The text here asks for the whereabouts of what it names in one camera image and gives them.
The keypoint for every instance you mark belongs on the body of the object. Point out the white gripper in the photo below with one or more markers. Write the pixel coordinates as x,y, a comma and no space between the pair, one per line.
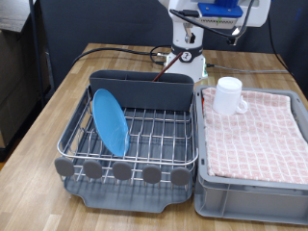
256,11

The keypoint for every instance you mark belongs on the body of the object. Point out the brown wooden spoon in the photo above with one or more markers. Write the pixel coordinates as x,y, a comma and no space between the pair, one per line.
166,66

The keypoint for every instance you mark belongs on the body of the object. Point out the blue plate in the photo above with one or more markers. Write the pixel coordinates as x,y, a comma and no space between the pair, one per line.
110,122

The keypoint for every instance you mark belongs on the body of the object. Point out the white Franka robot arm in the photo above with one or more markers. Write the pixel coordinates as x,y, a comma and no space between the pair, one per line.
187,41

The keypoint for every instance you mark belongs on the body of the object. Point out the white mug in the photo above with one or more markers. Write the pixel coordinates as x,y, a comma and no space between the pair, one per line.
227,96

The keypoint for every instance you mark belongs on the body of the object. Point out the dark grey cutlery holder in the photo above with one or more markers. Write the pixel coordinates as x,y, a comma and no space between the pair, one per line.
150,91

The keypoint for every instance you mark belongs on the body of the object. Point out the pink checked towel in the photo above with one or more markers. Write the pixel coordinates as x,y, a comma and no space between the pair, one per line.
256,141

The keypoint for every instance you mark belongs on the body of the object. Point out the grey plastic crate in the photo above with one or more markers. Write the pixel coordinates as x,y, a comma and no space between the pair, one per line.
250,202

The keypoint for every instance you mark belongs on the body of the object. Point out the black vertical pole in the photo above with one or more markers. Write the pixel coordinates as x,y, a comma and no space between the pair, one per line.
36,48

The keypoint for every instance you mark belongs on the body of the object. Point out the dark wooden shelf board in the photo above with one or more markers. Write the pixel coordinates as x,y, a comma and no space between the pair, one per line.
11,14

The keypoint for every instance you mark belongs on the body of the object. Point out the brown cardboard box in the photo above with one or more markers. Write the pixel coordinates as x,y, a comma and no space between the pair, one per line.
16,89

